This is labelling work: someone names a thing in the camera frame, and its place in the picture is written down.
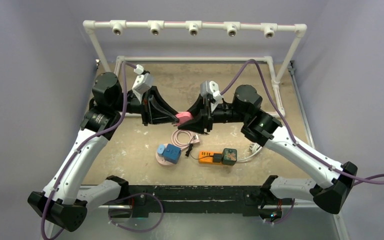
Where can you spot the white PVC pipe frame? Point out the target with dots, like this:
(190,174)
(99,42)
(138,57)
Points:
(196,41)

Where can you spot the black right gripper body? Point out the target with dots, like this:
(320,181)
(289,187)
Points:
(207,113)

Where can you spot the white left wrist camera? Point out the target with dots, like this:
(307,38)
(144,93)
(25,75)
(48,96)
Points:
(143,82)

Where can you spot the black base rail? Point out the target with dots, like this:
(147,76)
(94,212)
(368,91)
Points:
(247,200)

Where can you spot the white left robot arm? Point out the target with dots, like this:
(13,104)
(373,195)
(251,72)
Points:
(62,204)

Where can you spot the orange power strip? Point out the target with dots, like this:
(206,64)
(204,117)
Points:
(210,158)

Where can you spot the blue cube socket adapter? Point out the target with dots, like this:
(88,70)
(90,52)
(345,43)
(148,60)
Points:
(172,153)

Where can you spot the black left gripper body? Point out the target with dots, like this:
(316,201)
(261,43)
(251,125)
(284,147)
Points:
(147,108)

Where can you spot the pink round socket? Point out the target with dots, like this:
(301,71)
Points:
(161,161)

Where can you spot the black power adapter with cord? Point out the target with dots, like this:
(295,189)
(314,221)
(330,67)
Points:
(189,149)

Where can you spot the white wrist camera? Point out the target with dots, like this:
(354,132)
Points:
(143,82)
(211,88)

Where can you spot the pink small charger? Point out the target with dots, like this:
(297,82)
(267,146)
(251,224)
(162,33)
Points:
(183,116)

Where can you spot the dark green cube plug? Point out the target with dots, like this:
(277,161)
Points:
(229,156)

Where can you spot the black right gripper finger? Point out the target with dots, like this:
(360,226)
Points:
(192,124)
(199,108)

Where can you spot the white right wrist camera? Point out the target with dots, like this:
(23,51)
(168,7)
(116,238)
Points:
(211,88)

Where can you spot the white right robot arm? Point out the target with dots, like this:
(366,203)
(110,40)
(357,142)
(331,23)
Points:
(329,182)

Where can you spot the light blue USB charger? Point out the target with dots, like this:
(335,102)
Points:
(161,149)

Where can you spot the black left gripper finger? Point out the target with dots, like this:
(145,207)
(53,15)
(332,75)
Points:
(158,106)
(158,117)

